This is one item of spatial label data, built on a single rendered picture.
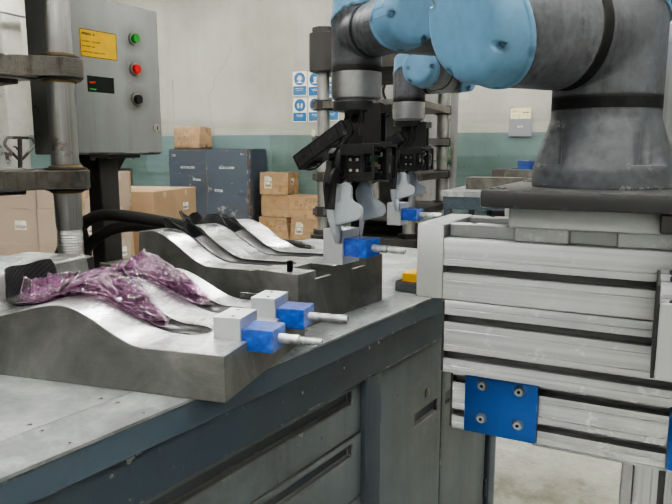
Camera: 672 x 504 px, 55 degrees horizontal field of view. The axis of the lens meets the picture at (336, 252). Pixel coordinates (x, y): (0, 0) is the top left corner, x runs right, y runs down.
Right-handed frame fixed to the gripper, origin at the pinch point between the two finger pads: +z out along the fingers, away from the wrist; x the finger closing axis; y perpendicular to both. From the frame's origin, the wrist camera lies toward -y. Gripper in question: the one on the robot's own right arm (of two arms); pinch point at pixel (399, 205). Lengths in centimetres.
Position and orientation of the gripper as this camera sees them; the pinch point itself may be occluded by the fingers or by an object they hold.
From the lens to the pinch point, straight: 156.7
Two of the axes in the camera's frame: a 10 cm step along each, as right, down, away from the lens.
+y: 8.7, 0.7, -4.9
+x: 4.9, -1.3, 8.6
